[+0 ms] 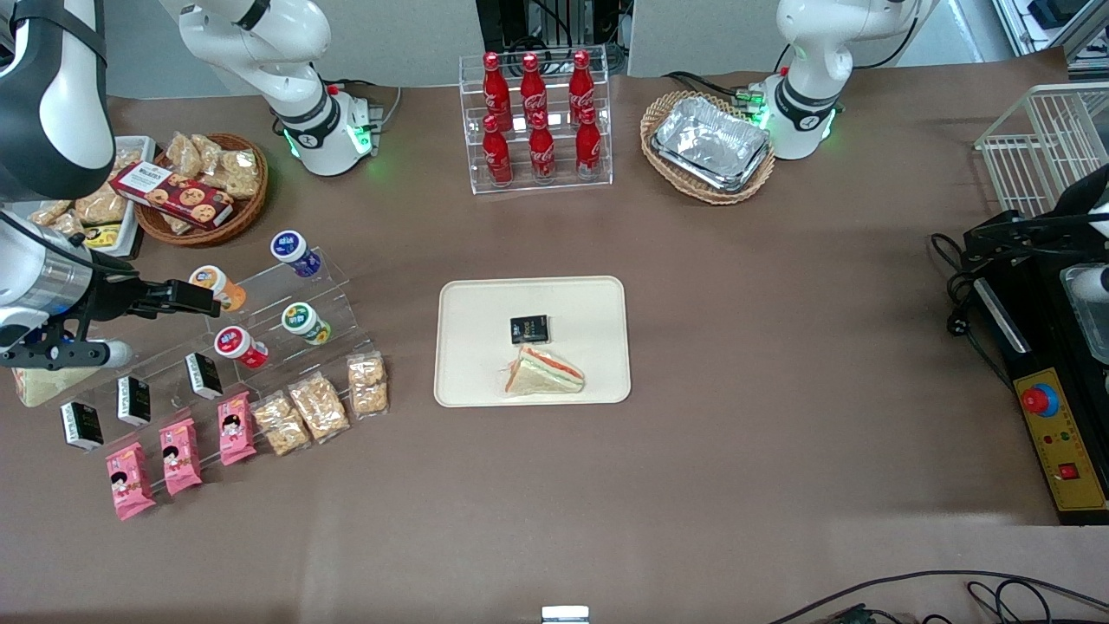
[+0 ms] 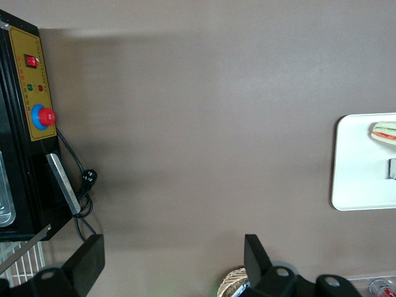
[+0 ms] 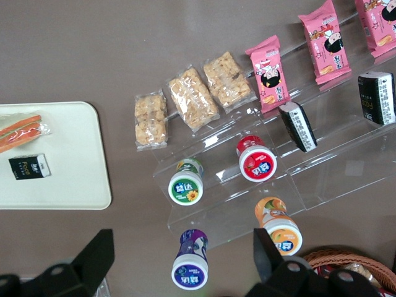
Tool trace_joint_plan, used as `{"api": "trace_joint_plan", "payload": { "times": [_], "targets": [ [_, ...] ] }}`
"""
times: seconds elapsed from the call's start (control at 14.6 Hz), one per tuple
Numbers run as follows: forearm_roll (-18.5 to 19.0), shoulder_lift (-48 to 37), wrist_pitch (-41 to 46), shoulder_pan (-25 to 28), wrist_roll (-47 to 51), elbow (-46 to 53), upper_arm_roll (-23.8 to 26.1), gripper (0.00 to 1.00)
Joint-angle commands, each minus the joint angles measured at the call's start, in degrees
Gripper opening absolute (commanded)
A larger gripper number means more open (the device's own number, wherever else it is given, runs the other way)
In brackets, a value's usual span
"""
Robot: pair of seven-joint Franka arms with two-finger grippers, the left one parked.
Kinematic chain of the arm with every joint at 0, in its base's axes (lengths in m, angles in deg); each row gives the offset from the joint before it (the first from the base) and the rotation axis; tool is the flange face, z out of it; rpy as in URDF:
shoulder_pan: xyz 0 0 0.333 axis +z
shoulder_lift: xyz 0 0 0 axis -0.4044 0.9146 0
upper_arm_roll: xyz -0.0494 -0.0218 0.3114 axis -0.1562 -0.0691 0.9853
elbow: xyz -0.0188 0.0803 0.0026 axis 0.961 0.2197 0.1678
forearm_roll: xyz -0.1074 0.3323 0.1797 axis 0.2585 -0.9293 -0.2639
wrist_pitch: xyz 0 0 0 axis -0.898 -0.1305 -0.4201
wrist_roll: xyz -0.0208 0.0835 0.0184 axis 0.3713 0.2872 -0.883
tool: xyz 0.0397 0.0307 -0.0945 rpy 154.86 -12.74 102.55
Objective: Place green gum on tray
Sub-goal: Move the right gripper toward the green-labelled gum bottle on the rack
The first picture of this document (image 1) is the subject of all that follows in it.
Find red cola bottle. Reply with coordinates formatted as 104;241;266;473
568;49;597;122
575;107;603;180
481;51;512;131
520;53;548;127
482;114;514;186
529;113;557;183

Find orange lid gum bottle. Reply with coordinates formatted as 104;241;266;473
189;265;247;313

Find beige plastic tray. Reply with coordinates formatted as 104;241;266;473
433;276;632;408

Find black sealing machine yellow panel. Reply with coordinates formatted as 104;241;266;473
969;251;1109;527

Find red lid gum bottle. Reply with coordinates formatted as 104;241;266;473
214;326;269;370

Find long black cable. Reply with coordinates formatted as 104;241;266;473
767;569;1109;624

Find black white carton box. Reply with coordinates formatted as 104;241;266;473
60;401;105;452
117;375;152;427
185;352;224;401

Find clear acrylic stepped stand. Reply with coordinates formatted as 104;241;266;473
52;247;387;499

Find green lid gum bottle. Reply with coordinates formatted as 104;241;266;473
282;302;332;346

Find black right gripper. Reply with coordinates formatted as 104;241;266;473
85;276;221;325

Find aluminium foil tray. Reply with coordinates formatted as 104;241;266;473
652;95;772;193

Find clear bag peanut crisps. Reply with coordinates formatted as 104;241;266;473
347;352;389;419
288;373;351;445
251;392;311;457

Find black equipment rack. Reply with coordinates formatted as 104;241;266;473
476;0;633;75

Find black power cable with plug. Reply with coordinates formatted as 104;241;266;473
930;232;1019;391

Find white rectangular snack tray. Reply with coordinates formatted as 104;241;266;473
26;136;157;259

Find blue lid gum bottle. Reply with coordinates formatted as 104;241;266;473
270;230;323;278

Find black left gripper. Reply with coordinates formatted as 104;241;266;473
964;165;1109;261

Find grey rimmed food container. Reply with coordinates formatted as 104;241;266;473
1061;264;1109;365

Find dark brown wicker basket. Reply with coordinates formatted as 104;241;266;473
134;133;269;248

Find pink snack pack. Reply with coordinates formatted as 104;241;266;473
217;391;258;467
159;418;203;497
105;442;158;522

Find looped black cable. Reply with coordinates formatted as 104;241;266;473
966;579;1056;624

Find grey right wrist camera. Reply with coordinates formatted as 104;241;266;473
0;340;133;371

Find red cookie box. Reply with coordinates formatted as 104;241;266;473
110;162;235;231

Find aluminium frame shelf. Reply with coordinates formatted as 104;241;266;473
992;0;1109;81

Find black arm base cable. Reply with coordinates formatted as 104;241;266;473
663;69;768;107

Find clear acrylic bottle rack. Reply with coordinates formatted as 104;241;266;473
459;45;613;195

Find wrapped triangle sandwich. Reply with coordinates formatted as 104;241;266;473
500;344;586;398
12;367;101;408

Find light wicker basket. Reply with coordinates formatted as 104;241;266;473
640;91;776;205

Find white wire basket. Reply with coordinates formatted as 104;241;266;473
975;82;1109;219

